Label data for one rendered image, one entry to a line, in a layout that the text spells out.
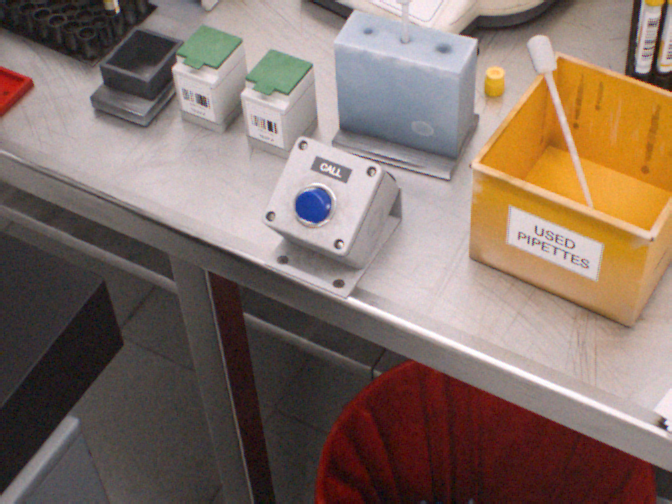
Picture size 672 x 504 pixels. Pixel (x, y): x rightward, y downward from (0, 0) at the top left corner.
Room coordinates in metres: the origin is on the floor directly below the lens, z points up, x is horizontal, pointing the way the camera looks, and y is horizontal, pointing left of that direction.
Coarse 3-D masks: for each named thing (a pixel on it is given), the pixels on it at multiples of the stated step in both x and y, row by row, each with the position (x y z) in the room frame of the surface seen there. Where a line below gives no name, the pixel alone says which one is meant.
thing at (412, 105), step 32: (352, 32) 0.73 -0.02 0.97; (384, 32) 0.73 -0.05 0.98; (416, 32) 0.73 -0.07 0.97; (352, 64) 0.72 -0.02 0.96; (384, 64) 0.71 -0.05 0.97; (416, 64) 0.69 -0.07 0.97; (448, 64) 0.69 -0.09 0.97; (352, 96) 0.72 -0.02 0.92; (384, 96) 0.71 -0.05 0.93; (416, 96) 0.69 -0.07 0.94; (448, 96) 0.68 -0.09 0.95; (352, 128) 0.72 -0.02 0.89; (384, 128) 0.71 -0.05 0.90; (416, 128) 0.69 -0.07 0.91; (448, 128) 0.68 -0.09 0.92; (384, 160) 0.69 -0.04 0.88; (416, 160) 0.68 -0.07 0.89; (448, 160) 0.68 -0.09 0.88
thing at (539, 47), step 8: (536, 40) 0.68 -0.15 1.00; (544, 40) 0.68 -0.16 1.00; (528, 48) 0.68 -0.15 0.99; (536, 48) 0.68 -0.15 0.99; (544, 48) 0.68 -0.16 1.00; (536, 56) 0.67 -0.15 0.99; (544, 56) 0.67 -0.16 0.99; (552, 56) 0.68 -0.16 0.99; (536, 64) 0.67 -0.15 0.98; (544, 64) 0.67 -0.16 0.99; (552, 64) 0.67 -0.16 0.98; (536, 72) 0.67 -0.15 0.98; (544, 72) 0.67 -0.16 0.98
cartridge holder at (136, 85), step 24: (120, 48) 0.81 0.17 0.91; (144, 48) 0.83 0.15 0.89; (168, 48) 0.82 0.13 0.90; (120, 72) 0.78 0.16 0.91; (144, 72) 0.80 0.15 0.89; (168, 72) 0.79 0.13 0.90; (96, 96) 0.78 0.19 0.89; (120, 96) 0.78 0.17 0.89; (144, 96) 0.77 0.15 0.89; (168, 96) 0.78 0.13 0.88; (144, 120) 0.75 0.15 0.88
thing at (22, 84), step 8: (0, 72) 0.83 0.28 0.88; (8, 72) 0.82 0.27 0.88; (16, 72) 0.82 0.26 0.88; (0, 80) 0.82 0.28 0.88; (8, 80) 0.82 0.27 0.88; (16, 80) 0.82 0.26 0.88; (24, 80) 0.81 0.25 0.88; (32, 80) 0.81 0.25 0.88; (0, 88) 0.81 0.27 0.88; (8, 88) 0.81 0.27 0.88; (16, 88) 0.80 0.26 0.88; (24, 88) 0.80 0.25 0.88; (0, 96) 0.80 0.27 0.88; (8, 96) 0.79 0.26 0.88; (16, 96) 0.80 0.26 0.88; (0, 104) 0.78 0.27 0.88; (8, 104) 0.79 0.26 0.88; (0, 112) 0.78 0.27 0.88
